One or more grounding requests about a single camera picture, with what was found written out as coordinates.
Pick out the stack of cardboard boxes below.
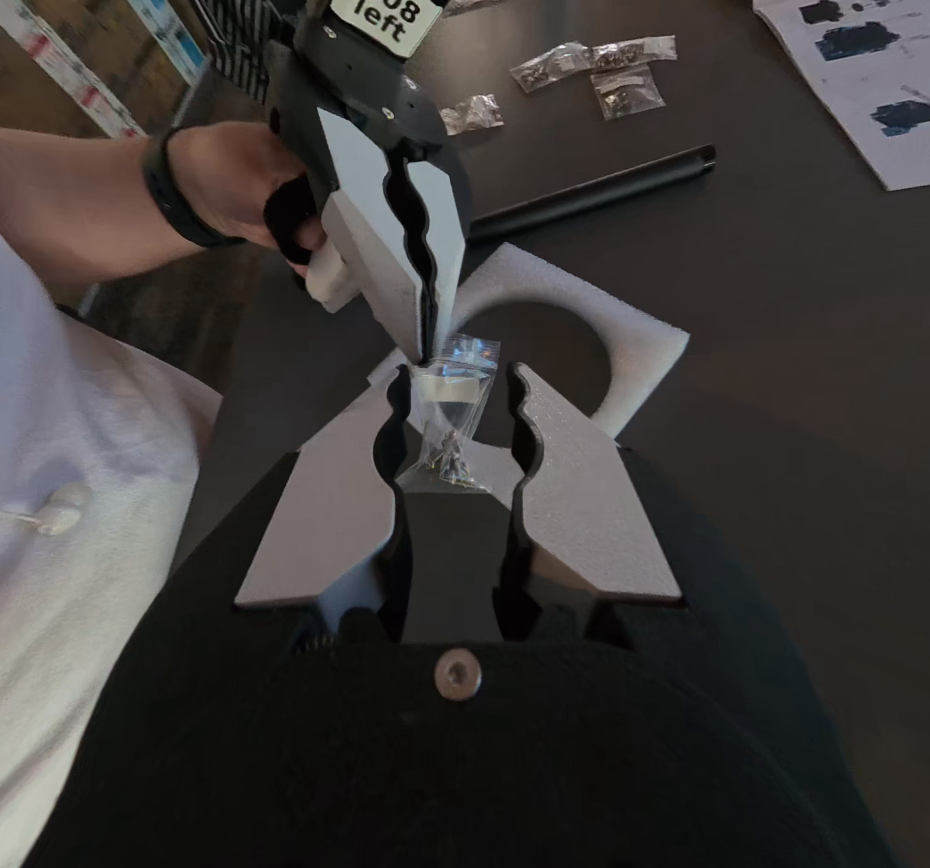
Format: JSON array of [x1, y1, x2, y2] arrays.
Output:
[[0, 0, 213, 141]]

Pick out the person's left forearm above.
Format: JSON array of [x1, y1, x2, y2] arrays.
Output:
[[0, 125, 197, 288]]

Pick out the scattered small hardware bags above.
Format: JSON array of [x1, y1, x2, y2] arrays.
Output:
[[438, 0, 689, 137]]

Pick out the person's left hand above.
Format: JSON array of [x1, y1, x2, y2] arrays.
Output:
[[169, 120, 328, 280]]

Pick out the open instruction booklet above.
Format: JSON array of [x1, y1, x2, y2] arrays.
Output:
[[706, 0, 930, 193]]

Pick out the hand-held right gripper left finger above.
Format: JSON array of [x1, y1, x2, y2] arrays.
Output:
[[232, 364, 411, 642]]

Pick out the dark grey desk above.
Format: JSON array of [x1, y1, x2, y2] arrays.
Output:
[[167, 0, 930, 868]]

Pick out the white earbud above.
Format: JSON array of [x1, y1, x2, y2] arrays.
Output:
[[35, 481, 95, 538]]

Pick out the single clear zip bag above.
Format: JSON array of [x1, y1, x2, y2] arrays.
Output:
[[396, 334, 504, 495]]

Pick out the white foam piece with hole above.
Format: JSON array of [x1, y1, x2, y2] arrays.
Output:
[[365, 242, 691, 495]]

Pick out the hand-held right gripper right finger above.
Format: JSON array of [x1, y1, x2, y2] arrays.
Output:
[[496, 361, 685, 642]]

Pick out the black wristband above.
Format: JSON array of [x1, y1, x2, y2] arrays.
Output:
[[141, 125, 244, 249]]

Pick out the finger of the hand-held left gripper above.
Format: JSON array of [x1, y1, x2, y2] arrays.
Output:
[[403, 159, 468, 359], [318, 107, 437, 366]]

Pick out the striped black white cloth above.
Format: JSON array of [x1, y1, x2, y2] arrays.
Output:
[[166, 0, 295, 108]]

